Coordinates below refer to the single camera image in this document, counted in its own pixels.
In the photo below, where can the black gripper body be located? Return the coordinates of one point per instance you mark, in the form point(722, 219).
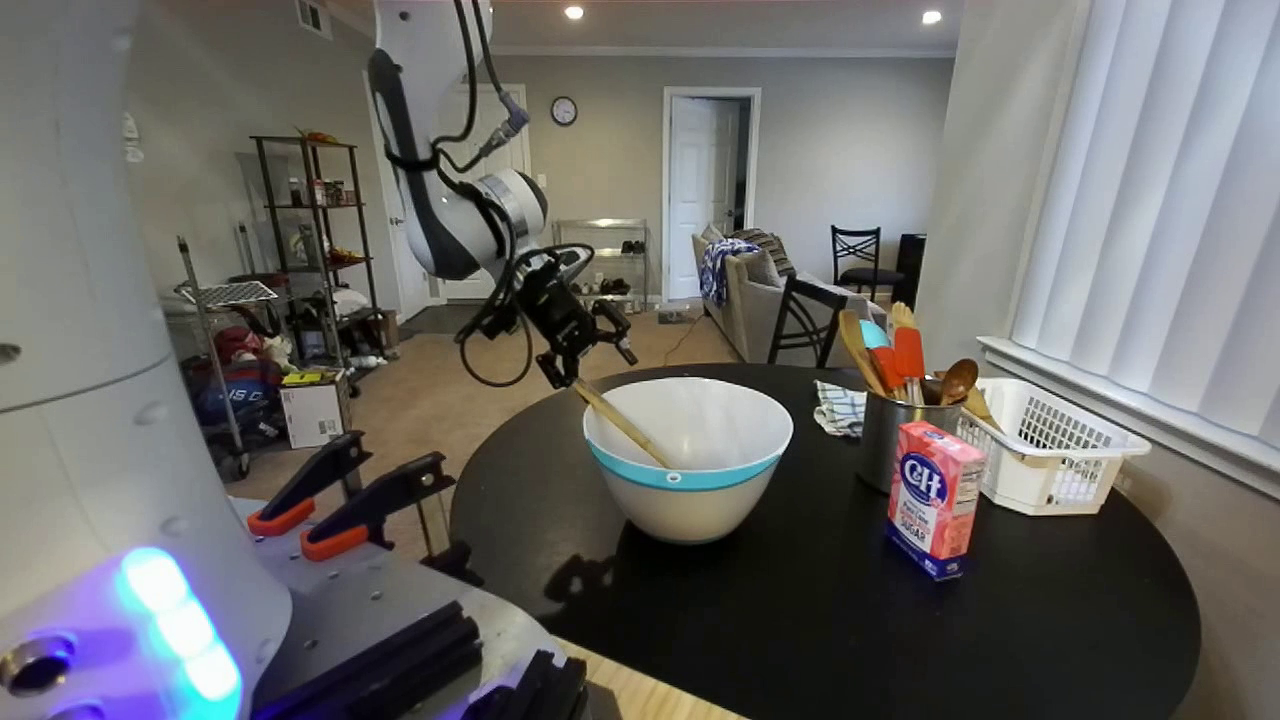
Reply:
point(554, 306)

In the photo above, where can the wooden mixing spoon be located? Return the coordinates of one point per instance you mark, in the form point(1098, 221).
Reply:
point(626, 425)

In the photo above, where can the white bowl with teal band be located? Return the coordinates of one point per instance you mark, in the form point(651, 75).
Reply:
point(692, 503)

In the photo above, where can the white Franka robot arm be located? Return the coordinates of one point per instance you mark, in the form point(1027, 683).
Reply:
point(83, 401)

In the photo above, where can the wooden spoon in cup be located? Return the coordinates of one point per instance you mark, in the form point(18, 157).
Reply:
point(958, 382)

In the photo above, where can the glass shoe rack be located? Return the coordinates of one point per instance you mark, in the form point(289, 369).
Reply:
point(615, 260)

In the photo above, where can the white interior door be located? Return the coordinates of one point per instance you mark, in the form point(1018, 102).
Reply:
point(690, 203)

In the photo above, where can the blue white patterned blanket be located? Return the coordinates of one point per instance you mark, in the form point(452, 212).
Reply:
point(724, 267)

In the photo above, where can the grey sofa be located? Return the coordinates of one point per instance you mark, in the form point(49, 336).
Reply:
point(755, 303)

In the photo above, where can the black clamp with orange tip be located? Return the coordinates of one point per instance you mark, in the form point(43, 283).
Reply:
point(313, 479)
point(381, 503)

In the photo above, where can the black metal dining chair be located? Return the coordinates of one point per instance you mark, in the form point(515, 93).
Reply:
point(800, 322)

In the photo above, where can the white cardboard box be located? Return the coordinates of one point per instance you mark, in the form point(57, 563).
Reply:
point(311, 418)

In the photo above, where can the black metal shelf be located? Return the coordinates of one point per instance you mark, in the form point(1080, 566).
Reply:
point(313, 242)

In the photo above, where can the grey mounting plate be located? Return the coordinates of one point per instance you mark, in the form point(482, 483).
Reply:
point(385, 584)

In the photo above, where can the wooden flat spatula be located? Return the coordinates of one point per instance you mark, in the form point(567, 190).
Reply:
point(860, 354)

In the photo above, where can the recessed ceiling light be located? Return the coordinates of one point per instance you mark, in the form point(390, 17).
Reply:
point(929, 17)
point(574, 12)

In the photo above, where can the teal spatula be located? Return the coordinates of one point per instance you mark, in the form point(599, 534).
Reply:
point(874, 332)

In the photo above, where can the metal utensil cup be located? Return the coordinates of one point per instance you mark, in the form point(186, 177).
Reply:
point(880, 440)

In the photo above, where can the cluttered utility cart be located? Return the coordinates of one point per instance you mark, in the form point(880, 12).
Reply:
point(224, 373)

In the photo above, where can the red spatula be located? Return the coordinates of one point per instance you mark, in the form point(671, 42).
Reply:
point(903, 360)

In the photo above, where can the round black table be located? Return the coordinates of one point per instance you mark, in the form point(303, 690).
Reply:
point(827, 624)

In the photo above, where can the pink sugar box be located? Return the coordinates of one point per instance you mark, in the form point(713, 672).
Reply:
point(933, 503)

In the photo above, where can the white plastic basket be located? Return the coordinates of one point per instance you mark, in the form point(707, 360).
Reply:
point(1054, 455)

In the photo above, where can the white vertical blinds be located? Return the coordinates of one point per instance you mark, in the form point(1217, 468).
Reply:
point(1174, 225)

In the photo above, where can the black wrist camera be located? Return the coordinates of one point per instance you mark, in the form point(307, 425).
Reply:
point(615, 332)

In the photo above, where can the round wall clock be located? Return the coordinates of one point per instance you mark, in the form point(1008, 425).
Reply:
point(567, 108)

